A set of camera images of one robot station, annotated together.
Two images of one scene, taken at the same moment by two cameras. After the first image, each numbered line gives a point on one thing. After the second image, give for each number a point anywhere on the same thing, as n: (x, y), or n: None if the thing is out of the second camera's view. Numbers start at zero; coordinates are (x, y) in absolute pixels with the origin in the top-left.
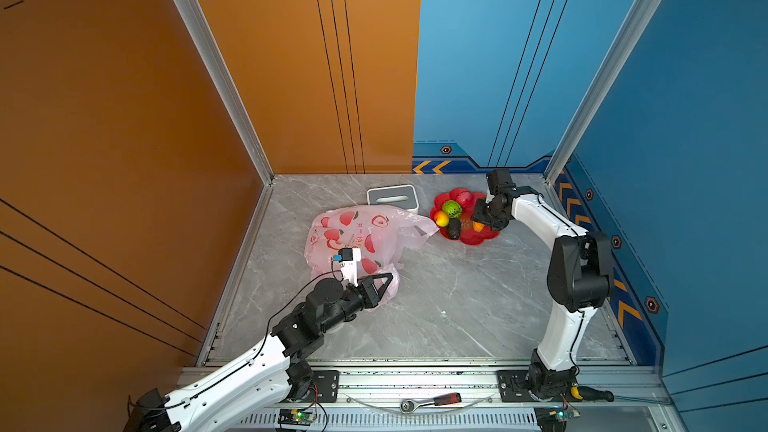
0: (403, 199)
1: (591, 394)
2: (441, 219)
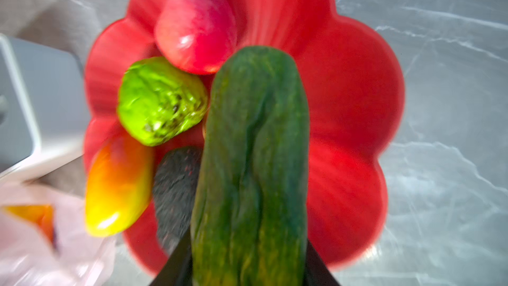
0: (43, 114)
1: None
2: (118, 183)
